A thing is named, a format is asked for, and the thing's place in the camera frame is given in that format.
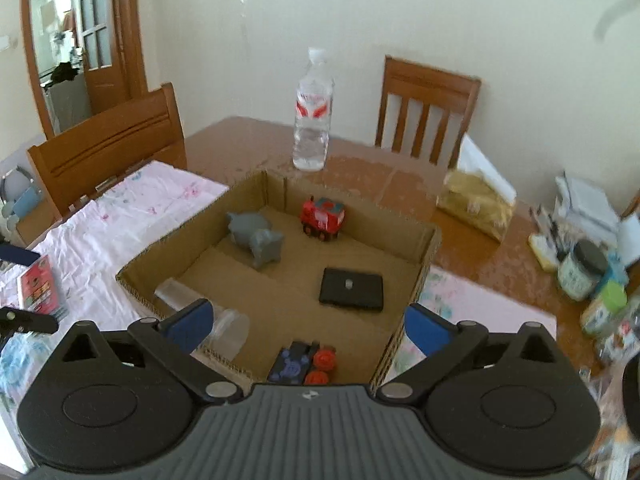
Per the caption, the grey dog toy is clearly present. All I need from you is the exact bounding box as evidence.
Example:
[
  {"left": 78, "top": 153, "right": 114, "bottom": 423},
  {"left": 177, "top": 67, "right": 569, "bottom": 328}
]
[{"left": 225, "top": 211, "right": 285, "bottom": 270}]

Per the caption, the pink card pack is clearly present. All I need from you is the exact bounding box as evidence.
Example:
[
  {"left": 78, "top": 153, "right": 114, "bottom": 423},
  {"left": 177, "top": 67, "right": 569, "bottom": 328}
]
[{"left": 16, "top": 255, "right": 68, "bottom": 321}]

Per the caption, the black and blue toy train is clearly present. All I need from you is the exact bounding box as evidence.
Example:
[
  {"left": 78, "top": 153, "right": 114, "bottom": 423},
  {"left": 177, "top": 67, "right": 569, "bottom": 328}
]
[{"left": 266, "top": 341, "right": 338, "bottom": 386}]

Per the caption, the black square plate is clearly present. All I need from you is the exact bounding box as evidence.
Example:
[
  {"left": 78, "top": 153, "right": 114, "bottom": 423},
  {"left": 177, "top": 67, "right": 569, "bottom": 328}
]
[{"left": 319, "top": 267, "right": 385, "bottom": 312}]

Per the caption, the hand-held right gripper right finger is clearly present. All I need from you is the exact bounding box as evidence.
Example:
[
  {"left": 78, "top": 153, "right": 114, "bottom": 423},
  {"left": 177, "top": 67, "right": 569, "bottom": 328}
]
[{"left": 375, "top": 302, "right": 572, "bottom": 403}]

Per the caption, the yellow bag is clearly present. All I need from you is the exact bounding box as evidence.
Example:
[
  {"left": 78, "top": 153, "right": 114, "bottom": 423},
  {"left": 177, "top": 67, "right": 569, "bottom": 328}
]
[{"left": 436, "top": 169, "right": 516, "bottom": 243}]

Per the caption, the clear water bottle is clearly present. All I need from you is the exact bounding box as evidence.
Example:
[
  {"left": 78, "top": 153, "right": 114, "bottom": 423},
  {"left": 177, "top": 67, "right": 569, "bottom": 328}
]
[{"left": 292, "top": 47, "right": 335, "bottom": 172}]

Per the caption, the yellow sponge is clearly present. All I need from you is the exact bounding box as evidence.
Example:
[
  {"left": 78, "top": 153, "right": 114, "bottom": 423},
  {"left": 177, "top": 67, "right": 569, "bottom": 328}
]
[{"left": 529, "top": 232, "right": 560, "bottom": 271}]

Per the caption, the clear plastic container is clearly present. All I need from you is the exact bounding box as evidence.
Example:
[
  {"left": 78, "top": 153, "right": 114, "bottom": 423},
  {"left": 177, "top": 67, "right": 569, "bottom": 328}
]
[{"left": 154, "top": 280, "right": 250, "bottom": 361}]

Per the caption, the white envelope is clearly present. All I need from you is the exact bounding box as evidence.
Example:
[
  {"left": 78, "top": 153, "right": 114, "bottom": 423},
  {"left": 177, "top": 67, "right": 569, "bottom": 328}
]
[{"left": 617, "top": 212, "right": 640, "bottom": 266}]

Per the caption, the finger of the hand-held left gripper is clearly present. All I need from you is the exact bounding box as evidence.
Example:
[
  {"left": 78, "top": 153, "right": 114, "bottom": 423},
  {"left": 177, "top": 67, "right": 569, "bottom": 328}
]
[
  {"left": 0, "top": 244, "right": 41, "bottom": 268},
  {"left": 0, "top": 307, "right": 60, "bottom": 336}
]

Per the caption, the green-lidded jar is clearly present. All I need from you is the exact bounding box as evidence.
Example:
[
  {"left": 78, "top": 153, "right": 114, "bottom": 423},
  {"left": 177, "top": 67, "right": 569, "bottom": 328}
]
[{"left": 580, "top": 280, "right": 628, "bottom": 338}]

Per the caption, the dark-lidded glass jar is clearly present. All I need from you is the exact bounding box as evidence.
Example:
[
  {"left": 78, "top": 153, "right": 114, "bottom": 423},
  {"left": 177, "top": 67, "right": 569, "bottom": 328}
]
[{"left": 557, "top": 239, "right": 608, "bottom": 302}]

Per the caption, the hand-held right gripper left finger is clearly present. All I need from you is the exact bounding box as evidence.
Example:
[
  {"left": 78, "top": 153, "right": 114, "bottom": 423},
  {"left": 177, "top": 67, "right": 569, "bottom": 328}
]
[{"left": 47, "top": 298, "right": 239, "bottom": 401}]

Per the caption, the red toy train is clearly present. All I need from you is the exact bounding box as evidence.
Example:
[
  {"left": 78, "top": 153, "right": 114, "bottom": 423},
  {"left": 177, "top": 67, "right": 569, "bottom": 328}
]
[{"left": 299, "top": 196, "right": 347, "bottom": 242}]

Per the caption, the pink floral cloth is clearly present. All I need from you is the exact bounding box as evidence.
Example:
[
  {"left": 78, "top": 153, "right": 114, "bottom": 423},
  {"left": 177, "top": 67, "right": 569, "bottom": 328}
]
[{"left": 0, "top": 160, "right": 558, "bottom": 476}]

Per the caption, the stack of papers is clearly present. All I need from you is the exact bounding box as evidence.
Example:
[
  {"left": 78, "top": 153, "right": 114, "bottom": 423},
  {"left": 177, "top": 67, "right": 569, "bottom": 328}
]
[{"left": 552, "top": 172, "right": 621, "bottom": 233}]

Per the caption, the brown cardboard box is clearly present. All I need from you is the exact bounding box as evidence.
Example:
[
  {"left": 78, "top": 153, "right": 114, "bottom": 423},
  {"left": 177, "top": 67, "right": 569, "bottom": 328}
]
[{"left": 15, "top": 200, "right": 63, "bottom": 248}]

